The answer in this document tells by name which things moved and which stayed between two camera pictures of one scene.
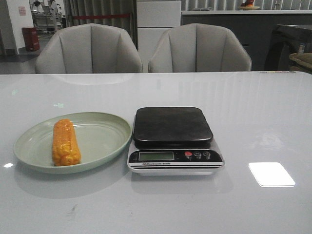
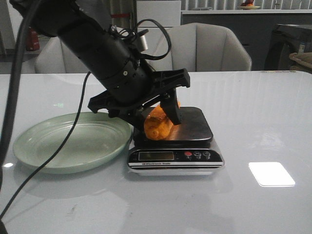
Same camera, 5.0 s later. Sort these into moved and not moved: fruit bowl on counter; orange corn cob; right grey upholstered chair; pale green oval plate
Moved: orange corn cob
Not moved: pale green oval plate; right grey upholstered chair; fruit bowl on counter
